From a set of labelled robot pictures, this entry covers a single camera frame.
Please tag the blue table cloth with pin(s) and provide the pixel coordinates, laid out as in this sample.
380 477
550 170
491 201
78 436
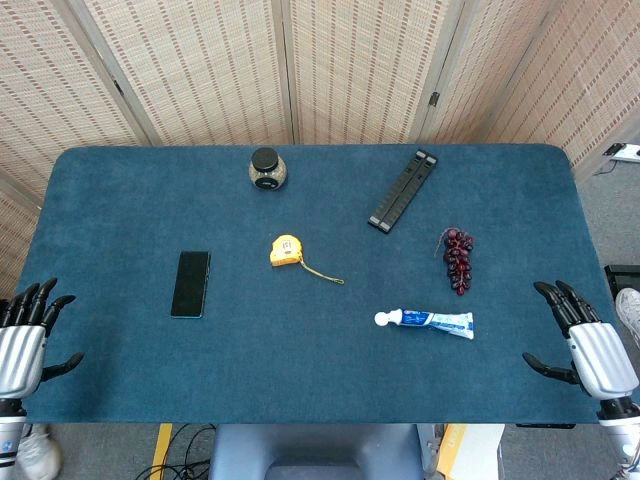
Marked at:
310 360

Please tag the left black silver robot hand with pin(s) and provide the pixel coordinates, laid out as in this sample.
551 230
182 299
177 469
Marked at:
20 350

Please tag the black box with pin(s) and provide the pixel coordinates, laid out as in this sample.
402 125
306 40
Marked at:
617 277

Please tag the black smartphone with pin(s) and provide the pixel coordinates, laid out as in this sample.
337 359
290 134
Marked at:
190 285

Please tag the white blue toothpaste tube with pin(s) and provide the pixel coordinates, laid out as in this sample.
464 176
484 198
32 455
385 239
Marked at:
440 322

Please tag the dark red grape bunch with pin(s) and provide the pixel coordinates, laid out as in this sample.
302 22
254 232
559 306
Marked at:
457 262

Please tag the yellow tape measure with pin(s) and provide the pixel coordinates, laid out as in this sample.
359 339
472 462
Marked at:
285 250

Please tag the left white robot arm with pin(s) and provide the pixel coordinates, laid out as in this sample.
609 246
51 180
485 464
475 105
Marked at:
9 435

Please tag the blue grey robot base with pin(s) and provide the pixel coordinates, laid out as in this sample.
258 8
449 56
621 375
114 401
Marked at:
315 452

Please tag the yellow floor strip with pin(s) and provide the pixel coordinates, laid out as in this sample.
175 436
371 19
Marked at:
161 450

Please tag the black folded stand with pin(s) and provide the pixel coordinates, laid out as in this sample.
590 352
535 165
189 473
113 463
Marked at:
402 192

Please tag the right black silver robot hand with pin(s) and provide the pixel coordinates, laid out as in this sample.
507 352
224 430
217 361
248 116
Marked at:
600 355

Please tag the glass jar with black lid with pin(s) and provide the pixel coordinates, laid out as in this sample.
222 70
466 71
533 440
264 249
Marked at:
267 170

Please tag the woven folding screen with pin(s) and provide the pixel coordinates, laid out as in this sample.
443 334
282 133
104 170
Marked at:
210 65

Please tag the white sneaker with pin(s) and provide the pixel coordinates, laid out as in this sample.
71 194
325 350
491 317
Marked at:
42 452
631 312

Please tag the yellow white cardboard box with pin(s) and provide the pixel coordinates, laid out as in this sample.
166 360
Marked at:
470 450

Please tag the black screen hinge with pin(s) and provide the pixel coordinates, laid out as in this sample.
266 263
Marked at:
434 98
118 88

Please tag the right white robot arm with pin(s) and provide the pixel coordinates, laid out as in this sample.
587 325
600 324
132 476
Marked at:
622 430

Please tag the white power strip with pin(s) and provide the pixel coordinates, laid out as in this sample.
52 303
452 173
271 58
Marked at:
626 152

